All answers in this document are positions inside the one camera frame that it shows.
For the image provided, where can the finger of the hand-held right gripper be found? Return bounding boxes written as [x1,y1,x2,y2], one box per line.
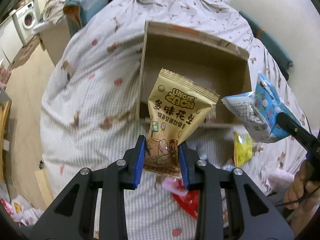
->
[277,112,313,147]

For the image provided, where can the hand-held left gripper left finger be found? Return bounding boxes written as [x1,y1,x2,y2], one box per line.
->
[29,135,147,240]

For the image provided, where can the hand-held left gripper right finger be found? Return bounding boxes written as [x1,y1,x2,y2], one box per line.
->
[178,142,295,240]

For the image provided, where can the pink snack pouch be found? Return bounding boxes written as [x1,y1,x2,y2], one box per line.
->
[161,176,189,197]

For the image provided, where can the light blue snack packet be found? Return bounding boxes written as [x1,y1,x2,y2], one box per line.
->
[221,72,293,143]

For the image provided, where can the gold peanut snack packet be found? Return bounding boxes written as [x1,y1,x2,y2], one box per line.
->
[143,68,220,179]

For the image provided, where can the cardboard box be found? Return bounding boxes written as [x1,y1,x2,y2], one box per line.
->
[135,20,252,128]

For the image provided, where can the person's right hand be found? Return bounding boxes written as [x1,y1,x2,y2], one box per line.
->
[286,160,320,220]

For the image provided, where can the red foil snack bag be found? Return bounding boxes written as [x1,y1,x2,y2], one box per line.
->
[171,180,200,219]

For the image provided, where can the yellow snack packet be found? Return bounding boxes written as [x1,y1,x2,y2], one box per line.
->
[234,132,253,167]

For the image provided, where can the printed bed blanket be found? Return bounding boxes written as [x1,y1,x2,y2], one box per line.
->
[40,0,313,240]

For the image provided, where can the teal bed edge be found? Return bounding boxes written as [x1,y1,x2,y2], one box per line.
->
[239,10,293,68]

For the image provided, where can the wooden board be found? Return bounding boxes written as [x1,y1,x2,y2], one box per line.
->
[35,169,54,205]

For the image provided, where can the pile of plastic bags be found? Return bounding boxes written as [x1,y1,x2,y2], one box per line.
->
[0,195,44,227]

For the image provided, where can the wooden chair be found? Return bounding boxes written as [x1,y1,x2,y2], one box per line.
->
[0,90,13,183]

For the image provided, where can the white cabinet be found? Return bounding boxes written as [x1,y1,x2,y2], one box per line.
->
[32,17,72,67]

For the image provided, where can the patterned floor rug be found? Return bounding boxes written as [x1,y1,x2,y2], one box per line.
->
[10,36,41,69]

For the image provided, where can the teal cushion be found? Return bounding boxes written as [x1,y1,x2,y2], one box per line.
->
[63,0,110,37]

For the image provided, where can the white crumpled cloth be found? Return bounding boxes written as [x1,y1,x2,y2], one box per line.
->
[40,0,68,26]

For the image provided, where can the white washing machine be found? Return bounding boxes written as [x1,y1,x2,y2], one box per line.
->
[12,1,42,46]

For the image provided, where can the black cable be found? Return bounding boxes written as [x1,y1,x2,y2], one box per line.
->
[275,185,320,207]

